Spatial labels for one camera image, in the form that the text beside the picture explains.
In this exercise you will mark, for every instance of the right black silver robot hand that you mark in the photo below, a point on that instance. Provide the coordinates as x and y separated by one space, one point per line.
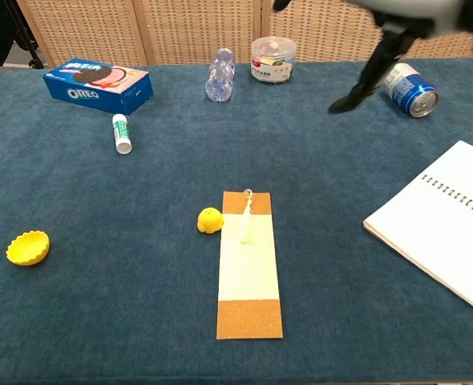
381 60

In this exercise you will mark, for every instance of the small yellow ball toy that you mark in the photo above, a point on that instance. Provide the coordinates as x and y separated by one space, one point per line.
209 220

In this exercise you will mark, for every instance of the blue silver drink can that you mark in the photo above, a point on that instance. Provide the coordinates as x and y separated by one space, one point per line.
413 90

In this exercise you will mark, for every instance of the woven folding screen panel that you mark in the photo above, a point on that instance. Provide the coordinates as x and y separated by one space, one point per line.
196 28
84 32
441 46
324 28

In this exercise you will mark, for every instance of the clear jar of clips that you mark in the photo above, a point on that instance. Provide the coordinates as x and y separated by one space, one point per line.
273 62

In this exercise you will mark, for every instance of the clear plastic water bottle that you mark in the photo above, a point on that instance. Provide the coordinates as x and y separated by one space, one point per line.
220 76

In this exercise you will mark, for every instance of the white spiral notebook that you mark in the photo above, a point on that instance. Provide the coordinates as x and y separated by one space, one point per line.
445 224

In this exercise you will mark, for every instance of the white bookmark tassel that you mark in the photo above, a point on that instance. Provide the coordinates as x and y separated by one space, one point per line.
246 224

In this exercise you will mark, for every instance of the brown cream paper bookmark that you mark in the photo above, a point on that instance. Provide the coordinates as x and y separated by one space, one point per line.
248 288

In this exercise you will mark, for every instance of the white green glue stick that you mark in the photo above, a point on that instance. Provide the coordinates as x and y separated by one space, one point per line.
122 134

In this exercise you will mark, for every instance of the blue carpet table cover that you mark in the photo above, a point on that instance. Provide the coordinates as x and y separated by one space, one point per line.
140 200

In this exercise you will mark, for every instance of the blue Oreo cookie box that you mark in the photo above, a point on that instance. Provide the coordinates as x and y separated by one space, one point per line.
96 90

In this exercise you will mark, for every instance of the black tripod stand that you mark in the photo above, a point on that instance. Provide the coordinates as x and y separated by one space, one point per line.
32 50

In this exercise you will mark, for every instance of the yellow scalloped bowl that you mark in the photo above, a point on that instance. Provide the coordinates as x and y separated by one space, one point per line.
27 248

